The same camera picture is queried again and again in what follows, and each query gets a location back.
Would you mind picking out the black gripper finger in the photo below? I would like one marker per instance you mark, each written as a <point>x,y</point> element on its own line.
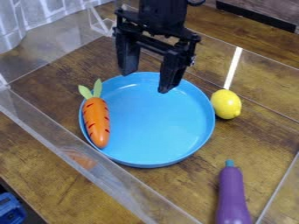
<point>127,51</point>
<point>176,60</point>

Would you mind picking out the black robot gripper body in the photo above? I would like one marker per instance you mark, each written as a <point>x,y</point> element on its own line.
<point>159,22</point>

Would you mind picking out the orange toy carrot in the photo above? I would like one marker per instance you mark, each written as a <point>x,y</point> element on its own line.
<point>95,114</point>

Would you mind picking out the blue round tray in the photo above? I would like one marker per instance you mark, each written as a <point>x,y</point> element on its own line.
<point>156,129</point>

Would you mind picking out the yellow toy lemon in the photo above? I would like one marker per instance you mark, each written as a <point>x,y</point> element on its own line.
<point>226,103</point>

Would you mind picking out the dark baseboard strip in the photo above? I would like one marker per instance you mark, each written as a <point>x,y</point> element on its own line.
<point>256,16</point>

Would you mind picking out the purple toy eggplant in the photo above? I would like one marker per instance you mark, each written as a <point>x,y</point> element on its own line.
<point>232,209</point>

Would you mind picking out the blue plastic object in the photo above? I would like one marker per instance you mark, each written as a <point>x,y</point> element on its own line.
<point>12,213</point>

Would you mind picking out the clear acrylic enclosure wall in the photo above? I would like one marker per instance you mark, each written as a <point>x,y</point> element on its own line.
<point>76,187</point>

